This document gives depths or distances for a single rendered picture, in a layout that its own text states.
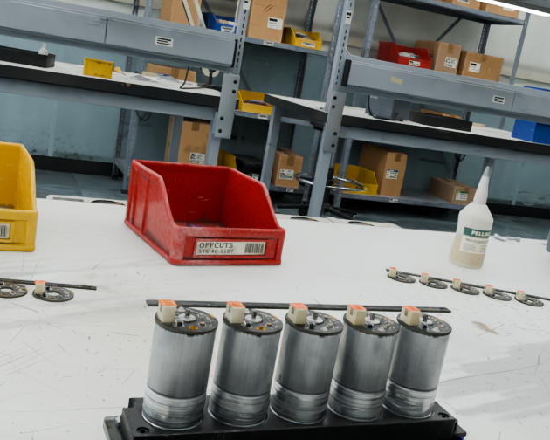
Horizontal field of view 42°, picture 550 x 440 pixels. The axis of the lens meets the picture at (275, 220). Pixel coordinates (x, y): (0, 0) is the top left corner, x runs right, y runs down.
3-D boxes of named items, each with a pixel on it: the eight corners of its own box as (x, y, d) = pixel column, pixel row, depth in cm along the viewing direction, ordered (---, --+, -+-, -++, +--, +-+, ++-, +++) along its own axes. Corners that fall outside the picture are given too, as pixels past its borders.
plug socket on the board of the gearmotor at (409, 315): (422, 326, 32) (426, 312, 32) (407, 326, 32) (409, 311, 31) (413, 319, 33) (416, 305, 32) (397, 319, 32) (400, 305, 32)
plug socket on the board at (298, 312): (311, 324, 30) (313, 309, 30) (292, 324, 29) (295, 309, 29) (303, 317, 30) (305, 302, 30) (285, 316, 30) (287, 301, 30)
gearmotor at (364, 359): (386, 437, 32) (410, 330, 31) (338, 440, 31) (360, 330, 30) (360, 409, 34) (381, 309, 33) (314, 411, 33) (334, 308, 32)
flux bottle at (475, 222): (470, 271, 69) (495, 170, 67) (441, 259, 71) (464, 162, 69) (488, 267, 72) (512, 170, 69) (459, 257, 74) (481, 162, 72)
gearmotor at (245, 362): (271, 444, 30) (292, 329, 28) (215, 448, 29) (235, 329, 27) (250, 414, 32) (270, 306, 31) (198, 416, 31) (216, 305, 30)
